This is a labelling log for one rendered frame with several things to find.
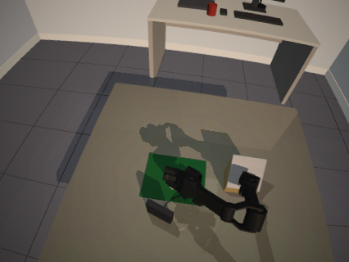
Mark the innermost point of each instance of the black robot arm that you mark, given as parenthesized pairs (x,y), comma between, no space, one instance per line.
(189,184)

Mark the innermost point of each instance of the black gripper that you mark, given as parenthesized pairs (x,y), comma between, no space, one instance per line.
(171,184)

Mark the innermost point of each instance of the black computer fan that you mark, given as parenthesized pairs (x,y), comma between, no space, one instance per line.
(159,211)

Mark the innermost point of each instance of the green circuit board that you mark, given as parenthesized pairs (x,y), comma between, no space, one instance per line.
(155,187)

